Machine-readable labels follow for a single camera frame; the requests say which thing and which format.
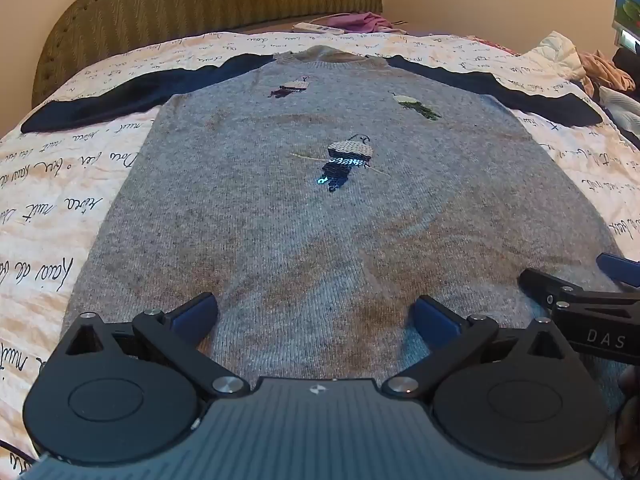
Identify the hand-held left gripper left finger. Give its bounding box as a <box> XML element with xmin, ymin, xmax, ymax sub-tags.
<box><xmin>54</xmin><ymin>291</ymin><xmax>251</xmax><ymax>401</ymax></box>

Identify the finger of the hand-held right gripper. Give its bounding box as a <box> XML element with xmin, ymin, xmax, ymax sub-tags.
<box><xmin>518</xmin><ymin>268</ymin><xmax>587</xmax><ymax>312</ymax></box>
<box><xmin>596</xmin><ymin>253</ymin><xmax>640</xmax><ymax>292</ymax></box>

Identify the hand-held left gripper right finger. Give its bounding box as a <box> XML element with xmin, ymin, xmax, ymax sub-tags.
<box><xmin>382</xmin><ymin>295</ymin><xmax>587</xmax><ymax>399</ymax></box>

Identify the grey sweater with navy sleeves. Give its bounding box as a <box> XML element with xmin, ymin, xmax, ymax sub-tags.
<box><xmin>21</xmin><ymin>45</ymin><xmax>627</xmax><ymax>413</ymax></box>

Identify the pale striped cloth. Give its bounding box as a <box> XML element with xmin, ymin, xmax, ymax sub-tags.
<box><xmin>597</xmin><ymin>85</ymin><xmax>640</xmax><ymax>136</ymax></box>

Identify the cream printed bed cover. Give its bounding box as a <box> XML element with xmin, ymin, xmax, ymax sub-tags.
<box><xmin>0</xmin><ymin>30</ymin><xmax>640</xmax><ymax>467</ymax></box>

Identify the beige cloth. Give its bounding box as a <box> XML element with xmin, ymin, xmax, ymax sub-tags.
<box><xmin>579</xmin><ymin>49</ymin><xmax>628</xmax><ymax>98</ymax></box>

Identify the pink cloth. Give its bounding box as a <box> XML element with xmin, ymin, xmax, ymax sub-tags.
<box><xmin>320</xmin><ymin>10</ymin><xmax>409</xmax><ymax>36</ymax></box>

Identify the white remote control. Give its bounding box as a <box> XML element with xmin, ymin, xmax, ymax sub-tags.
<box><xmin>292</xmin><ymin>21</ymin><xmax>346</xmax><ymax>36</ymax></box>

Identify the olive green padded headboard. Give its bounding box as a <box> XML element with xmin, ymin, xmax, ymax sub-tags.
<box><xmin>31</xmin><ymin>0</ymin><xmax>385</xmax><ymax>109</ymax></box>

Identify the wall poster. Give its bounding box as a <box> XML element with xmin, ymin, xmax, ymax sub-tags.
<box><xmin>614</xmin><ymin>0</ymin><xmax>640</xmax><ymax>43</ymax></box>

